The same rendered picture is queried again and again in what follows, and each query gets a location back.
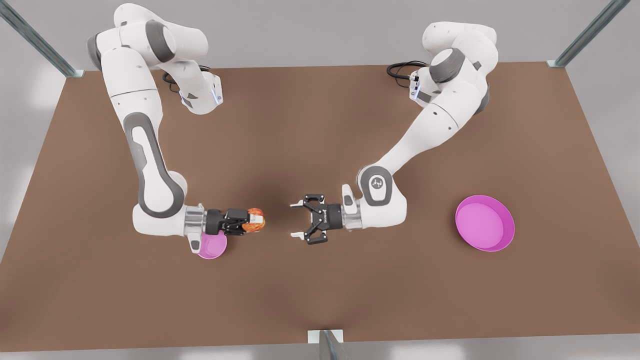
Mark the red yellow apple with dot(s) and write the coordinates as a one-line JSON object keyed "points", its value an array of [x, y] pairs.
{"points": [[255, 221]]}

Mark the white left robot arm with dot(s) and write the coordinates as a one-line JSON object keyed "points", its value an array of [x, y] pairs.
{"points": [[440, 120]]}

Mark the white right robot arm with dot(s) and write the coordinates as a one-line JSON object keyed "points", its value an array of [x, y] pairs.
{"points": [[135, 95]]}

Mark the pink bowl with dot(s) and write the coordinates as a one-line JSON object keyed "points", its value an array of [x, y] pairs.
{"points": [[214, 247]]}

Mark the pink plate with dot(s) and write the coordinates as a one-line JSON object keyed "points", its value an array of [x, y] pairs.
{"points": [[484, 223]]}

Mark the silver frame post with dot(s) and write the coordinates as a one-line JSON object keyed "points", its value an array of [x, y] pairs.
{"points": [[585, 35], [35, 40], [327, 345]]}

